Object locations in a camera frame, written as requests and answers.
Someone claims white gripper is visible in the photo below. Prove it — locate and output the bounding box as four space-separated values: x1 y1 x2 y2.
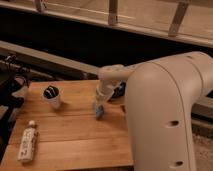
95 89 112 106

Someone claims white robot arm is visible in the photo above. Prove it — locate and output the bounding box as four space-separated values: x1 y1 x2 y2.
95 51 213 171

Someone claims dark round object on table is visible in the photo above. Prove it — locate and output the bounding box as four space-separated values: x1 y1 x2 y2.
112 82 126 99

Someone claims white cup with dark contents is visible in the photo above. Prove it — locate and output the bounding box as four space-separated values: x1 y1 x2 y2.
43 85 61 109

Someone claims metal window railing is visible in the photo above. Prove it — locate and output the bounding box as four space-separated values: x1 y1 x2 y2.
0 0 213 48

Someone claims black equipment at left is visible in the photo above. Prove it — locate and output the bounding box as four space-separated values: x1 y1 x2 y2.
0 54 30 161

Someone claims white labelled plastic bottle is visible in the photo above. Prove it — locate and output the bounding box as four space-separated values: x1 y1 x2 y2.
17 120 38 163

